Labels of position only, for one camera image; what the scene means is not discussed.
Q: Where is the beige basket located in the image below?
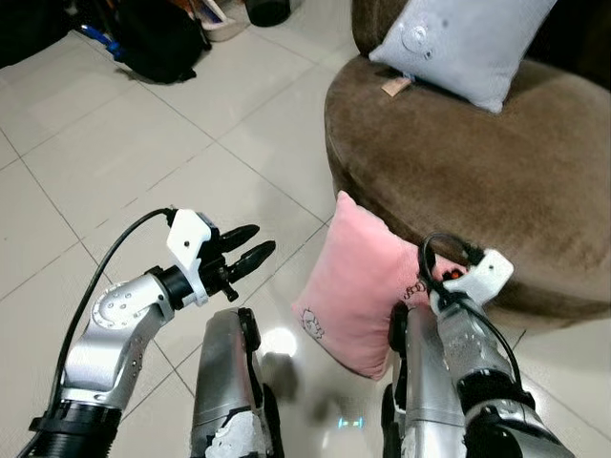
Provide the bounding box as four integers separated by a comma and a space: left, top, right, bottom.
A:
186, 0, 253, 43

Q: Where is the light grey pillow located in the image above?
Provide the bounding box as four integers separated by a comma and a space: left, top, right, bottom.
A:
369, 0, 558, 115

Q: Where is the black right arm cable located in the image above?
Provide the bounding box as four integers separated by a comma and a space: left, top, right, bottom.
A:
417, 231, 525, 394

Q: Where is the blue object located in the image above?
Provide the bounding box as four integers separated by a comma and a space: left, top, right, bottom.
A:
74, 23, 127, 61

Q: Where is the black round object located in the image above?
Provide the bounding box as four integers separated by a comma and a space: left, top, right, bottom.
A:
245, 0, 293, 29

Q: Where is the pink fabric label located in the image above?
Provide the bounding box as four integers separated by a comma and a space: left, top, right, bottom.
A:
381, 76, 413, 98

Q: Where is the brown round sofa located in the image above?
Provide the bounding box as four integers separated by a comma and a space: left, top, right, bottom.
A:
324, 0, 611, 323

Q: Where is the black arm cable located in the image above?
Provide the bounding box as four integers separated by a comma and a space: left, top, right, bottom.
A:
50, 206, 179, 406
417, 231, 525, 394

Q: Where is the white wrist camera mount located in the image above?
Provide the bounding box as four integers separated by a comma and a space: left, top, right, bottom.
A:
430, 249, 516, 312
166, 209, 217, 307

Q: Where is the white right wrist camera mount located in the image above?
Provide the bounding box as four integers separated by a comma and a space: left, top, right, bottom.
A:
430, 249, 516, 312

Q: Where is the pink pillow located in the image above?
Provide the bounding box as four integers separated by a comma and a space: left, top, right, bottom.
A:
290, 190, 452, 382

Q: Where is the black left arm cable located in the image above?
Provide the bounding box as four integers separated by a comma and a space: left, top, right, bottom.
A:
50, 206, 179, 406

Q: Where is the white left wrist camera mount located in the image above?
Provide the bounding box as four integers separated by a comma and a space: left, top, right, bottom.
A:
166, 209, 217, 307

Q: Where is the black bag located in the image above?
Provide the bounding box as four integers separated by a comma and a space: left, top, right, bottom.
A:
108, 0, 213, 85

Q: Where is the silver left robot leg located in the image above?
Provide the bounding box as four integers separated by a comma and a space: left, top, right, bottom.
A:
189, 306, 284, 458

